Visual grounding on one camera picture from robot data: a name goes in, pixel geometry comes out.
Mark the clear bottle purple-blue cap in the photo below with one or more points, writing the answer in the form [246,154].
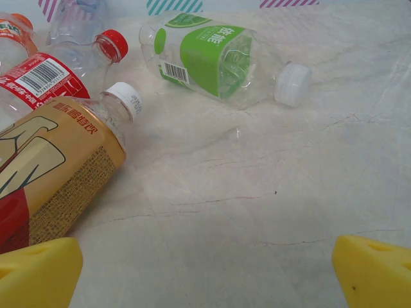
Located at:
[74,22]

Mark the gold label bottle white cap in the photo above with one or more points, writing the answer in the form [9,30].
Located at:
[64,160]

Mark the orange label bottle orange cap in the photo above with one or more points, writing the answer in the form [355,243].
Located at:
[13,32]

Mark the green label bottle white cap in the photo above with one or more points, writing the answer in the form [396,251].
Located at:
[199,54]

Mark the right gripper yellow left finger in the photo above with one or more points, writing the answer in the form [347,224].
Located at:
[38,276]

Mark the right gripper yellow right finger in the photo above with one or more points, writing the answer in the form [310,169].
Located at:
[375,279]

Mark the red label cola bottle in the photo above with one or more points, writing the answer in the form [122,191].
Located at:
[41,75]

